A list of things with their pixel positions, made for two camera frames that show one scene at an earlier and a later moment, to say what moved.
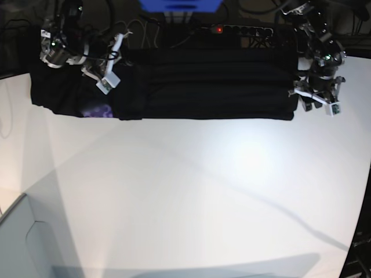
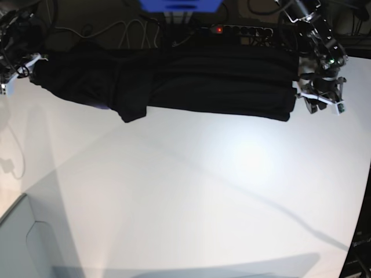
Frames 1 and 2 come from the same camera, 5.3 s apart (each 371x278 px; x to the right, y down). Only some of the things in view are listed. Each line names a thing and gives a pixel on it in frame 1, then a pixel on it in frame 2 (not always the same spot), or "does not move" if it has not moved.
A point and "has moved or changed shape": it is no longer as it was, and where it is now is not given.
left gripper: (108, 79) -> (31, 61)
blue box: (179, 6) does not move
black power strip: (242, 29) does not move
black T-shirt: (177, 84) has moved or changed shape
